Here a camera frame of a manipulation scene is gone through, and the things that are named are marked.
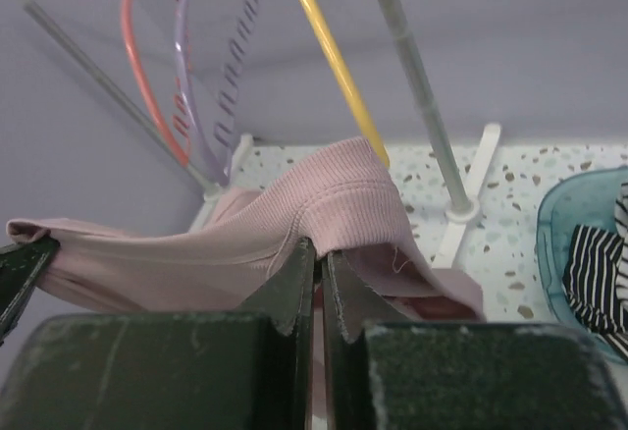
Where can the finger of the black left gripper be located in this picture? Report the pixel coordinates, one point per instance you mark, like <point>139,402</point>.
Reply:
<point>21,267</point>

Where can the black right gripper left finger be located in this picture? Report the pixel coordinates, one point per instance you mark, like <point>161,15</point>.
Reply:
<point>249,368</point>

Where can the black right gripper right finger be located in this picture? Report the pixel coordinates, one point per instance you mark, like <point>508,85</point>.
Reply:
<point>385,371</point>

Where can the pink tank top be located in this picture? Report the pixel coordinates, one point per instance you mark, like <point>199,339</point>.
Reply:
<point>341,198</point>

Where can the grey white hanger rack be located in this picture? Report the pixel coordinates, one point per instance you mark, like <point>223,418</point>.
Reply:
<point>464,192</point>

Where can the yellow plastic hanger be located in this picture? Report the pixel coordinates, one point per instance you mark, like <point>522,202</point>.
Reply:
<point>344,78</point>

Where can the purple plastic hanger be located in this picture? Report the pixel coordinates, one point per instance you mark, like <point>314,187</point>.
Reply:
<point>216,137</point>

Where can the black white striped garment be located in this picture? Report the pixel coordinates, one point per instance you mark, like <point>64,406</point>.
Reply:
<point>595,278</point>

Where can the teal plastic basket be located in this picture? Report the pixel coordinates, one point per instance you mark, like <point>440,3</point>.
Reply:
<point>587,199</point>

